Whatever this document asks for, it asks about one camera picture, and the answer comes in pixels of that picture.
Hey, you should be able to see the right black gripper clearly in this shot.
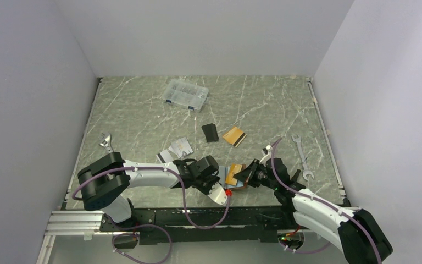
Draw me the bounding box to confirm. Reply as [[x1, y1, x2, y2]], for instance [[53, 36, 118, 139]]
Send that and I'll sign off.
[[234, 158, 278, 190]]

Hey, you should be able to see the single orange credit card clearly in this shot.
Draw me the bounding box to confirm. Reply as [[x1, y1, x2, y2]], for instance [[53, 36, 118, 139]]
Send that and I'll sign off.
[[225, 163, 245, 186]]

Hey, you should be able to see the brown leather card holder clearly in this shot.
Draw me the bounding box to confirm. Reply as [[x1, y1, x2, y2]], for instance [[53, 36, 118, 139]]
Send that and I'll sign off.
[[218, 163, 246, 190]]

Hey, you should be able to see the silver credit card stack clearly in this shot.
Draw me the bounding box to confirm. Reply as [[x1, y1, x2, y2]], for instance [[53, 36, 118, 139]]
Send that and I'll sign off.
[[168, 137, 193, 159]]

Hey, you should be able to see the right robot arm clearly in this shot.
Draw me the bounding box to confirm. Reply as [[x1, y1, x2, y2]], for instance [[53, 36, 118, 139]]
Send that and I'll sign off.
[[234, 158, 393, 263]]

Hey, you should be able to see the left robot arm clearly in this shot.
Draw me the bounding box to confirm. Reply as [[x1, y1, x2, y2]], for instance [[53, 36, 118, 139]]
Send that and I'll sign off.
[[72, 152, 228, 231]]

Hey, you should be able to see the black credit card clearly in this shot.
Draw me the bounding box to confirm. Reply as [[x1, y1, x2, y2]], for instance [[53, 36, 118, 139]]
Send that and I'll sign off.
[[201, 123, 219, 142]]

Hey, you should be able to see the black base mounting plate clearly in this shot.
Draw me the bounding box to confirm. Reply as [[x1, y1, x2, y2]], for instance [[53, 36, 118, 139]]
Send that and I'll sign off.
[[99, 206, 317, 245]]

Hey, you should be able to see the silver open-end wrench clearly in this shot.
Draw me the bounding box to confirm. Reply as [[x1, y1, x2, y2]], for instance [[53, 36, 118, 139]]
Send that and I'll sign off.
[[292, 134, 314, 181]]

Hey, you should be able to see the clear plastic screw box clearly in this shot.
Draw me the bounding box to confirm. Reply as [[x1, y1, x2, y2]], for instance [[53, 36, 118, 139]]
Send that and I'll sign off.
[[162, 79, 209, 112]]

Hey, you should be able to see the red adjustable wrench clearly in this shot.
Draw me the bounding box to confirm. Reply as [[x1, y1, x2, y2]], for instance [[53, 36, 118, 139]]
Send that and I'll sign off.
[[98, 133, 113, 153]]

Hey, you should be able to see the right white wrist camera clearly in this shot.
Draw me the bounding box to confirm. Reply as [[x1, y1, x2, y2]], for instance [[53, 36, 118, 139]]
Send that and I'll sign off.
[[259, 145, 273, 164]]

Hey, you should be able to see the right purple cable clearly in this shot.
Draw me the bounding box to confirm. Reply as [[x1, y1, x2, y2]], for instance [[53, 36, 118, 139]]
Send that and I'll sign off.
[[270, 137, 384, 264]]

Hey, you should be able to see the aluminium frame rail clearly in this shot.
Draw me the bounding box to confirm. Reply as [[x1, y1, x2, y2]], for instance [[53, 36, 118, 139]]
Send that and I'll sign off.
[[36, 210, 103, 263]]

